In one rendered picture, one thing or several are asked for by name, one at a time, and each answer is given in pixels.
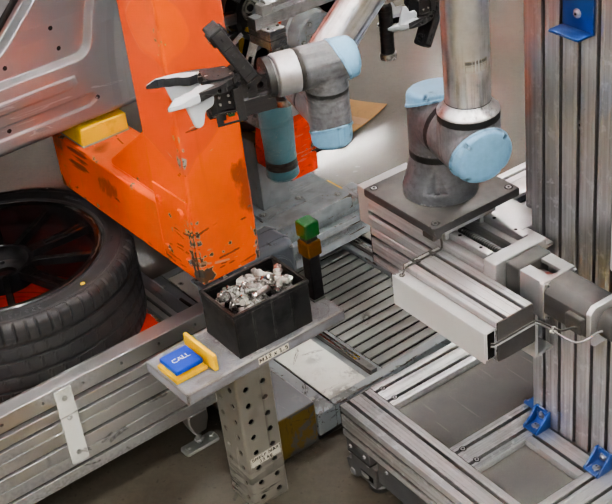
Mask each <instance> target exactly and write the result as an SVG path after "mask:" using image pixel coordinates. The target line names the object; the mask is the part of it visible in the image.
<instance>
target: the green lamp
mask: <svg viewBox="0 0 612 504"><path fill-rule="evenodd" d="M295 227H296V234H297V235H298V236H299V237H301V238H302V239H304V240H306V241H308V240H310V239H312V238H314V237H316V236H318V235H319V234H320V232H319V223H318V220H317V219H315V218H313V217H311V216H310V215H306V216H304V217H302V218H300V219H298V220H296V221H295Z"/></svg>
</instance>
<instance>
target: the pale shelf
mask: <svg viewBox="0 0 612 504"><path fill-rule="evenodd" d="M310 305H311V313H312V320H313V322H311V323H309V324H307V325H305V326H303V327H301V328H299V329H297V330H295V331H294V332H292V333H290V334H288V335H286V336H284V337H282V338H280V339H278V340H276V341H274V342H273V343H271V344H269V345H267V346H265V347H263V348H261V349H259V350H257V351H255V352H253V353H251V354H250V355H248V356H246V357H244V358H242V359H240V358H238V357H237V356H236V355H235V354H234V353H232V352H231V351H230V350H229V349H227V348H226V347H225V346H224V345H223V344H221V343H220V342H219V341H218V340H216V339H215V338H214V337H213V336H212V335H210V334H209V333H208V332H207V329H206V330H204V331H202V332H200V333H198V334H196V335H194V336H193V338H195V339H196V340H197V341H199V342H200V343H201V344H202V345H204V346H205V347H206V348H208V349H209V350H210V351H211V352H213V353H214V354H215V355H216V357H217V363H218V368H219V369H218V370H217V371H214V370H213V369H212V368H211V367H209V366H208V365H207V364H206V363H205V364H206V365H207V367H208V369H206V370H204V371H202V372H200V373H199V374H197V375H195V376H193V377H191V378H189V379H187V380H186V381H184V382H182V383H180V384H178V385H177V384H176V383H174V382H173V381H172V380H171V379H170V378H169V377H167V376H166V375H165V374H164V373H163V372H161V371H160V370H159V369H158V367H157V365H159V364H161V363H160V361H159V359H160V358H161V357H163V356H165V355H167V354H169V353H171V352H173V351H174V350H176V349H178V348H180V347H182V346H184V345H185V342H184V341H183V342H181V343H179V344H177V345H175V346H174V347H172V348H170V349H168V350H166V351H164V352H162V353H160V354H158V355H156V356H154V357H153V358H151V359H149V360H147V361H146V365H147V369H148V372H150V373H151V374H152V375H153V376H154V377H155V378H157V379H158V380H159V381H160V382H161V383H162V384H164V385H165V386H166V387H167V388H168V389H169V390H171V391H172V392H173V393H174V394H175V395H176V396H178V397H179V398H180V399H181V400H182V401H184V402H185V403H186V404H187V405H188V406H190V405H192V404H194V403H196V402H198V401H199V400H201V399H203V398H205V397H207V396H209V395H210V394H212V393H214V392H216V391H218V390H219V389H221V388H223V387H225V386H227V385H228V384H230V383H232V382H234V381H236V380H237V379H239V378H241V377H243V376H245V375H246V374H248V373H250V372H252V371H254V370H255V369H257V368H259V367H261V366H263V365H264V364H266V363H268V362H270V361H272V360H273V359H275V358H277V357H279V356H281V355H282V354H284V353H286V352H288V351H290V350H291V349H293V348H295V347H297V346H299V345H300V344H302V343H304V342H306V341H308V340H309V339H311V338H313V337H315V336H317V335H318V334H320V333H322V332H324V331H326V330H327V329H329V328H331V327H333V326H335V325H336V324H338V323H340V322H342V321H344V320H345V314H344V309H342V308H341V307H339V306H338V305H336V304H335V303H333V302H332V301H330V300H329V299H327V298H326V297H325V298H323V299H321V300H319V301H317V302H315V303H314V302H313V301H311V300H310ZM188 399H189V400H188Z"/></svg>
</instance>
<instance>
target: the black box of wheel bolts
mask: <svg viewBox="0 0 612 504"><path fill-rule="evenodd" d="M308 283H309V281H308V279H307V278H305V277H304V276H302V275H301V274H299V273H298V272H296V271H295V270H294V269H292V268H291V267H289V266H288V265H286V264H285V263H283V262H282V261H280V260H279V259H278V258H276V257H275V256H273V255H271V256H269V257H267V258H265V259H263V260H261V261H259V262H257V263H255V264H253V265H251V266H248V267H246V268H244V269H242V270H240V271H238V272H236V273H234V274H232V275H230V276H228V277H226V278H224V279H222V280H220V281H218V282H215V283H213V284H211V285H209V286H207V287H205V288H203V289H201V290H199V294H200V295H201V300H202V306H203V311H204V316H205V322H206V327H207V332H208V333H209V334H210V335H212V336H213V337H214V338H215V339H216V340H218V341H219V342H220V343H221V344H223V345H224V346H225V347H226V348H227V349H229V350H230V351H231V352H232V353H234V354H235V355H236V356H237V357H238V358H240V359H242V358H244V357H246V356H248V355H250V354H251V353H253V352H255V351H257V350H259V349H261V348H263V347H265V346H267V345H269V344H271V343H273V342H274V341H276V340H278V339H280V338H282V337H284V336H286V335H288V334H290V333H292V332H294V331H295V330H297V329H299V328H301V327H303V326H305V325H307V324H309V323H311V322H313V320H312V313H311V305H310V297H309V289H308Z"/></svg>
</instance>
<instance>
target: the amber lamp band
mask: <svg viewBox="0 0 612 504"><path fill-rule="evenodd" d="M297 242H298V250H299V254H301V255H302V256H304V257H305V258H307V259H312V258H314V257H316V256H317V255H319V254H321V253H322V249H321V240H320V239H319V238H317V240H315V241H313V242H311V243H309V244H306V243H305V242H303V241H301V240H300V239H298V241H297Z"/></svg>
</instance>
